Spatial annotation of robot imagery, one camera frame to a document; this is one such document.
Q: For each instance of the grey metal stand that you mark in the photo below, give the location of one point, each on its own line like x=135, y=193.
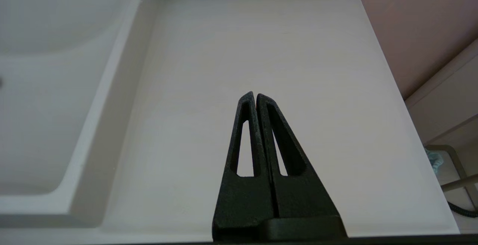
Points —
x=457, y=177

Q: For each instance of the beige sink basin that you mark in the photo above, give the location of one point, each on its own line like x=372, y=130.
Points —
x=44, y=107

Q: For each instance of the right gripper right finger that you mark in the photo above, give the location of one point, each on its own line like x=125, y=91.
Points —
x=302, y=196

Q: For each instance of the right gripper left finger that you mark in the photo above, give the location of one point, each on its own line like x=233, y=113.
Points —
x=242, y=200

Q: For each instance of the teal cloth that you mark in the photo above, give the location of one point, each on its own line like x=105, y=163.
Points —
x=435, y=161

